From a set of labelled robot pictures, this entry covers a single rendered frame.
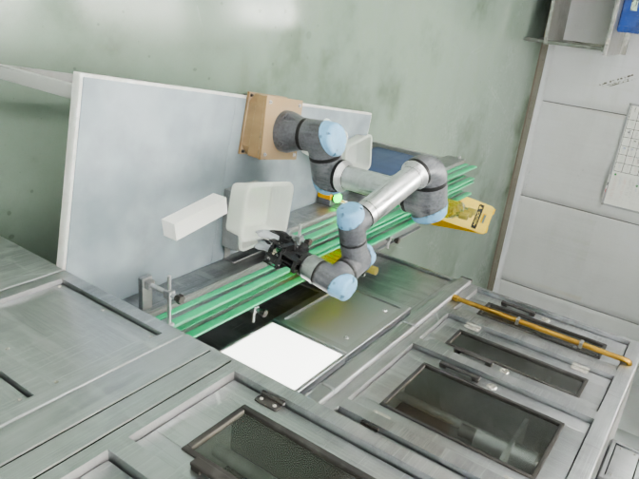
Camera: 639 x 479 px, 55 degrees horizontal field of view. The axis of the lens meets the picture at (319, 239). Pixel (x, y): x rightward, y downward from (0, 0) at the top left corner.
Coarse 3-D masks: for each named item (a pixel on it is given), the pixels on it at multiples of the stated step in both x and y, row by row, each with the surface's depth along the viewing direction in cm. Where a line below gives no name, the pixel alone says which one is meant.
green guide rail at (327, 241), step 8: (464, 176) 374; (448, 184) 354; (456, 184) 354; (400, 208) 305; (384, 216) 291; (392, 216) 292; (376, 224) 279; (336, 232) 265; (320, 240) 254; (328, 240) 256; (336, 240) 256; (312, 248) 247; (320, 248) 247; (328, 248) 250
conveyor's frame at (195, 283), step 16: (448, 160) 369; (464, 160) 374; (352, 192) 290; (304, 208) 262; (320, 208) 264; (288, 224) 242; (304, 224) 246; (256, 256) 234; (192, 272) 216; (208, 272) 218; (224, 272) 219; (240, 272) 220; (176, 288) 204; (192, 288) 205; (208, 288) 208; (160, 304) 193; (176, 304) 197
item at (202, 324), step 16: (464, 192) 376; (400, 224) 311; (368, 240) 286; (272, 288) 232; (288, 288) 233; (224, 304) 216; (240, 304) 218; (256, 304) 219; (192, 320) 204; (208, 320) 205; (224, 320) 206
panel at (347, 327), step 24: (360, 288) 258; (288, 312) 233; (312, 312) 236; (336, 312) 238; (360, 312) 240; (384, 312) 242; (408, 312) 245; (312, 336) 218; (336, 336) 221; (360, 336) 222; (336, 360) 206; (312, 384) 194
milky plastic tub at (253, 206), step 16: (240, 192) 174; (256, 192) 186; (272, 192) 192; (288, 192) 189; (240, 208) 174; (256, 208) 188; (272, 208) 193; (288, 208) 190; (240, 224) 173; (256, 224) 190; (272, 224) 193
